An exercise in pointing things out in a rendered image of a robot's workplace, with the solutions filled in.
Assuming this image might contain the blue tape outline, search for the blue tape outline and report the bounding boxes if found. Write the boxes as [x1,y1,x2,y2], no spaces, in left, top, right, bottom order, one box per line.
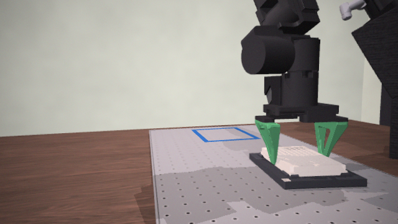
[192,128,260,142]

